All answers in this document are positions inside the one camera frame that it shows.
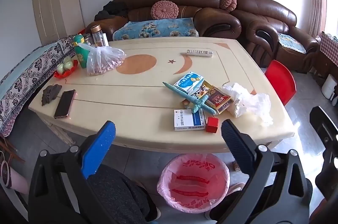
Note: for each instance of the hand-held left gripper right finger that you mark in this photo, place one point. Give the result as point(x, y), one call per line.
point(235, 141)

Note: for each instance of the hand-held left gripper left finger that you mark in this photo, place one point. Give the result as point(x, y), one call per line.
point(101, 144)

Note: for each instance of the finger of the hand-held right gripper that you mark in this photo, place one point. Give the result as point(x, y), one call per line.
point(330, 139)

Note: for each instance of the clear plastic bag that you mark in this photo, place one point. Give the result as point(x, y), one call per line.
point(261, 108)

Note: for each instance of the white tissue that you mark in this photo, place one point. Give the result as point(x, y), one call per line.
point(237, 97)

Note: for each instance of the white and blue medicine box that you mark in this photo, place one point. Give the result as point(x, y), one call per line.
point(184, 121)

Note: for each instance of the trash bin with pink liner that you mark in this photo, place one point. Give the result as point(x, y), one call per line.
point(192, 181)

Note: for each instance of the small red box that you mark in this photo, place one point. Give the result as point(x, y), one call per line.
point(212, 125)

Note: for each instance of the dark red cigarette pack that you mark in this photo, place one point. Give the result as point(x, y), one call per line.
point(217, 101)

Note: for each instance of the white appliance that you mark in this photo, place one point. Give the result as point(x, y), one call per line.
point(330, 86)

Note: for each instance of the black smartphone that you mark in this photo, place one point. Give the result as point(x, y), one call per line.
point(64, 104)

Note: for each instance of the cream dining table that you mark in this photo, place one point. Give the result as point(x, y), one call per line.
point(132, 97)

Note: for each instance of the colourful snack packet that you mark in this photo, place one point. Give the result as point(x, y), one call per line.
point(208, 86)

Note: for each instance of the blue cartoon medicine box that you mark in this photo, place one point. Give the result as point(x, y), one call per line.
point(187, 82)

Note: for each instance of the red plastic stool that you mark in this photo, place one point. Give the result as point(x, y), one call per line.
point(281, 78)

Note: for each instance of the red dish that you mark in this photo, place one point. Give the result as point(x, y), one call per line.
point(62, 75)

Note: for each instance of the plastic bag of peanuts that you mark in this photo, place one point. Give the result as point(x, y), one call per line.
point(103, 63)

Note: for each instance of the pale green fruit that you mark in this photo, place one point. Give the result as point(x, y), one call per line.
point(61, 68)
point(70, 66)
point(68, 59)

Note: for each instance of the red checked tablecloth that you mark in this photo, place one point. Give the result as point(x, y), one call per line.
point(330, 47)

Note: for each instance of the pink cylindrical container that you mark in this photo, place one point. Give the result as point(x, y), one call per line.
point(15, 179)

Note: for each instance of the green toy bottle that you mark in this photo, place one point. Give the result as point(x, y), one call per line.
point(79, 55)

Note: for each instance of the white remote control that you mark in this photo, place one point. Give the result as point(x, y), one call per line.
point(199, 53)

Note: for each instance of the blue armchair seat cover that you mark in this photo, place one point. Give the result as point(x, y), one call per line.
point(290, 42)

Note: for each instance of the glass bottle with gold cap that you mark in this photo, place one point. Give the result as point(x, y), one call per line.
point(97, 35)

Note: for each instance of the blue floral pillow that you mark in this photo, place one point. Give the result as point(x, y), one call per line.
point(158, 27)

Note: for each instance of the brown leather armchair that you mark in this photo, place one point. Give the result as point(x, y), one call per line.
point(264, 10)

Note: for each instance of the dark clothes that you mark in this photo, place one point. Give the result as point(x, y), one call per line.
point(113, 9)

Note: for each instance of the cream cabinet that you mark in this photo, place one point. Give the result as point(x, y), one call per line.
point(52, 7)

